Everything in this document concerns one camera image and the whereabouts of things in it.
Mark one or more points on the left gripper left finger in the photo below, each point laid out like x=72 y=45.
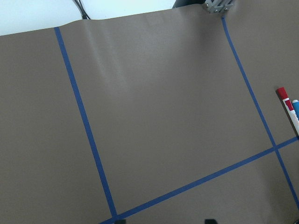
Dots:
x=121 y=221

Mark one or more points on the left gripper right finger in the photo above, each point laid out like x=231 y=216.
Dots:
x=209 y=221

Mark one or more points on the red capped marker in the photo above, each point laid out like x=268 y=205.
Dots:
x=289 y=108

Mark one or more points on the blue highlighter pen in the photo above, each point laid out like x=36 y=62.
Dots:
x=295 y=104

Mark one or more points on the white side desk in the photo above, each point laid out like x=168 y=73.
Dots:
x=18 y=16

